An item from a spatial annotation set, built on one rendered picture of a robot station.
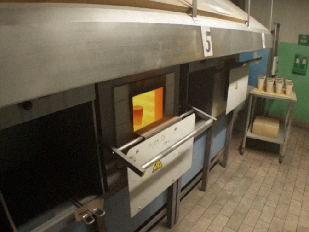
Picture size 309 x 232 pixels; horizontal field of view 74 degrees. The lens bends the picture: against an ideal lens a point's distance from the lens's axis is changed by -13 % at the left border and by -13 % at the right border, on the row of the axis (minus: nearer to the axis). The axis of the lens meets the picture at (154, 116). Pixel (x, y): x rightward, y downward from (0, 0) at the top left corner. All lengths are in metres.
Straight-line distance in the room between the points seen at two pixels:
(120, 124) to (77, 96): 0.30
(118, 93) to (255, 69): 3.00
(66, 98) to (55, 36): 0.39
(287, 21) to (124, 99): 3.98
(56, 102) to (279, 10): 4.35
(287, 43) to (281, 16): 0.50
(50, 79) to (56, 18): 0.14
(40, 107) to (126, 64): 0.35
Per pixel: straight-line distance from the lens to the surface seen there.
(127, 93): 1.10
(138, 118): 1.36
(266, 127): 3.30
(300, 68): 4.59
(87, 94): 0.93
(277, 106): 4.88
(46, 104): 0.84
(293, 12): 4.71
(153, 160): 0.98
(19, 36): 0.50
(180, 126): 1.33
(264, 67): 3.79
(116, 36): 0.64
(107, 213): 1.42
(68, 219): 1.15
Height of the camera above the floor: 1.62
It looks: 21 degrees down
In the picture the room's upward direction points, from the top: straight up
